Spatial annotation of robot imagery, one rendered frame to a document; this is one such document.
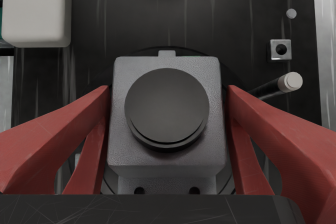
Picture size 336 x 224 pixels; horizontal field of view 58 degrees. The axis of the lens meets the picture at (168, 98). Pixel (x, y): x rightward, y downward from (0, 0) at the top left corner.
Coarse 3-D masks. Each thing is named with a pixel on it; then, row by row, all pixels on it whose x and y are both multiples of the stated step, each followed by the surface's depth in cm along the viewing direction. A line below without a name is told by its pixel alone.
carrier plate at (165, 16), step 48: (96, 0) 24; (144, 0) 24; (192, 0) 24; (240, 0) 24; (288, 0) 24; (48, 48) 24; (96, 48) 24; (192, 48) 24; (240, 48) 24; (48, 96) 23; (288, 96) 23
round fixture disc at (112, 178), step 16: (144, 48) 22; (160, 48) 22; (176, 48) 22; (112, 64) 22; (96, 80) 22; (224, 80) 22; (240, 80) 22; (80, 96) 22; (224, 96) 22; (80, 144) 21; (256, 144) 21; (112, 176) 21; (224, 176) 21; (112, 192) 21; (224, 192) 21
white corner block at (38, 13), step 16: (16, 0) 22; (32, 0) 22; (48, 0) 22; (64, 0) 23; (16, 16) 22; (32, 16) 22; (48, 16) 22; (64, 16) 22; (16, 32) 22; (32, 32) 22; (48, 32) 22; (64, 32) 22
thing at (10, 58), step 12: (0, 12) 26; (0, 24) 26; (0, 36) 26; (0, 48) 29; (12, 48) 29; (0, 60) 29; (12, 60) 29; (0, 72) 29; (12, 72) 29; (0, 84) 29; (0, 96) 29; (0, 108) 29; (0, 120) 29
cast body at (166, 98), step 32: (128, 64) 12; (160, 64) 12; (192, 64) 12; (128, 96) 11; (160, 96) 11; (192, 96) 11; (128, 128) 11; (160, 128) 10; (192, 128) 10; (224, 128) 12; (128, 160) 11; (160, 160) 11; (192, 160) 11; (224, 160) 11; (128, 192) 13; (160, 192) 13; (192, 192) 14
